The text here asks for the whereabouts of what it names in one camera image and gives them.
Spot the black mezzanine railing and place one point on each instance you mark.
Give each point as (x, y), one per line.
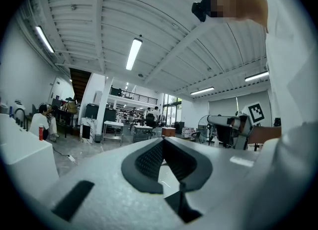
(139, 97)

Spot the black office chair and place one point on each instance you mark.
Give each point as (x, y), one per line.
(150, 119)

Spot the red bottle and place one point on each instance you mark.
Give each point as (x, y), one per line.
(41, 132)

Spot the black mesh trash bin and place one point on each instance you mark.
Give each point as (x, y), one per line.
(98, 138)

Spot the blue bottle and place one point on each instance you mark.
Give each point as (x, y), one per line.
(11, 111)

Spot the white roller blind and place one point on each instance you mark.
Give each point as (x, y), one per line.
(223, 106)

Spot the person's right forearm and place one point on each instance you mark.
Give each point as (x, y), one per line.
(265, 134)

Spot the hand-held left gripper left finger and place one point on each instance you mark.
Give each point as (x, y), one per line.
(104, 189)

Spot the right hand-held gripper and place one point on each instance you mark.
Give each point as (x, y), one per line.
(242, 132)

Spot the white floor appliance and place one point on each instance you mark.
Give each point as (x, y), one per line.
(20, 106)

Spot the white top metal table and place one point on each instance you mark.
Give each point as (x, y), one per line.
(113, 123)
(142, 127)

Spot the black head-worn camera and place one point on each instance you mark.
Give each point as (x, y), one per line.
(200, 10)

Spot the black low cabinet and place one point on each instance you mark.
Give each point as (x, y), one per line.
(179, 127)

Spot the wooden cabinet with white top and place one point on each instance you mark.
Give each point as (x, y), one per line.
(168, 132)

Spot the white door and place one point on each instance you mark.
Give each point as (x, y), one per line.
(55, 88)

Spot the dark staircase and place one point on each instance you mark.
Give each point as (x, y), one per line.
(80, 85)

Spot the long ceiling light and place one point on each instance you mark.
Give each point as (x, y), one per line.
(134, 53)
(202, 90)
(44, 39)
(257, 76)

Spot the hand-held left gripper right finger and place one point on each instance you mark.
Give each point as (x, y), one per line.
(223, 174)

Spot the black table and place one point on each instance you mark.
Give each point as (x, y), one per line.
(172, 201)

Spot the large black bin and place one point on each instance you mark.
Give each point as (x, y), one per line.
(92, 111)
(110, 114)

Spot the person's white shirt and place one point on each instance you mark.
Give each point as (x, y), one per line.
(290, 50)

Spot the clothes rack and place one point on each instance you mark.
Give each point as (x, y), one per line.
(162, 119)

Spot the white power strip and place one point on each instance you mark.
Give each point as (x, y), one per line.
(72, 158)

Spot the black standing fan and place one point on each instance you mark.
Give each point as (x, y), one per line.
(205, 124)

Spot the black bathtub faucet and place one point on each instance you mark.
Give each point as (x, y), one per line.
(20, 114)

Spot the marble pattern cabinet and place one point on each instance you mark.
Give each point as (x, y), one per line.
(88, 123)

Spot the person's head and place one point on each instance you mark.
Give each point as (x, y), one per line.
(243, 3)

